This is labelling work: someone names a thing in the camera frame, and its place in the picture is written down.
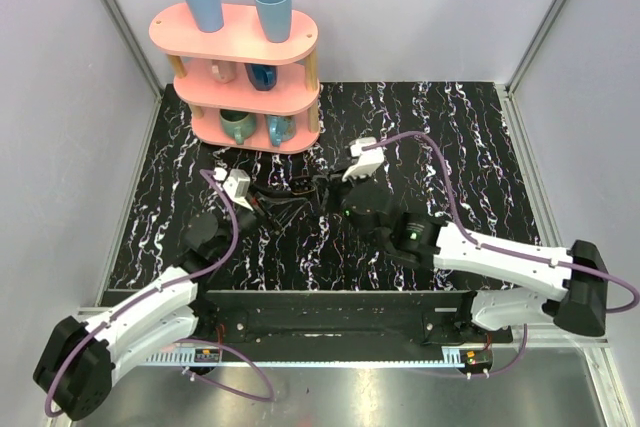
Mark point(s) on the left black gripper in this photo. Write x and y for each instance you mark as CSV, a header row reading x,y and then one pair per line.
x,y
258,209

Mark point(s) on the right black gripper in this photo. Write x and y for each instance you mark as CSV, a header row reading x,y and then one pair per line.
x,y
333,186

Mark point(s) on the black earbud charging case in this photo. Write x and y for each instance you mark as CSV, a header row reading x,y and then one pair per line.
x,y
301,185

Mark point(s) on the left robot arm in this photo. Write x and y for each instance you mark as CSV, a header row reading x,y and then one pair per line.
x,y
84,359

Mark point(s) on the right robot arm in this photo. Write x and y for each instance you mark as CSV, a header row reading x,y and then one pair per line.
x,y
566,287

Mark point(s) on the blue butterfly mug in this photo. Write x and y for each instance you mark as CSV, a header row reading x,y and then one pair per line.
x,y
280,129

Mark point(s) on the green ceramic mug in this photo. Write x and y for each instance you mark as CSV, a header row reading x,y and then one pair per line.
x,y
238,125

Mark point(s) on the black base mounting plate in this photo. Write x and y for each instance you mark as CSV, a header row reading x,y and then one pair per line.
x,y
327,327

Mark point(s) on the pink three-tier wooden shelf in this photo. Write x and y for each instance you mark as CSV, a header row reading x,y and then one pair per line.
x,y
241,40

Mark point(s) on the dark blue mug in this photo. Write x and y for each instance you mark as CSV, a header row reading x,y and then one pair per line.
x,y
262,77

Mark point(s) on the pink mug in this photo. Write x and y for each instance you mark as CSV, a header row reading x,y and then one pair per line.
x,y
223,71

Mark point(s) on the left controller board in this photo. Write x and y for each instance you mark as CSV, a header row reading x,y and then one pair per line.
x,y
206,355

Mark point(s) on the controller board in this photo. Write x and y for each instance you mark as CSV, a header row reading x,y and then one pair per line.
x,y
478,359
206,355

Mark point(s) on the short light blue cup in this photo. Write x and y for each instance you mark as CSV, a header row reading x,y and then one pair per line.
x,y
275,17

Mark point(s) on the right controller board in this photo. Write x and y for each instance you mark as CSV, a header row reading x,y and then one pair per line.
x,y
478,359

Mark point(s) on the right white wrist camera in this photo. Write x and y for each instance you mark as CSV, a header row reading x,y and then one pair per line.
x,y
367,156

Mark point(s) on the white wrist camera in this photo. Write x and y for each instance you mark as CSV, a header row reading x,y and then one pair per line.
x,y
235,183
367,156

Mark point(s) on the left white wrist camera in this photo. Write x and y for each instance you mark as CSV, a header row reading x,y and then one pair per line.
x,y
235,183

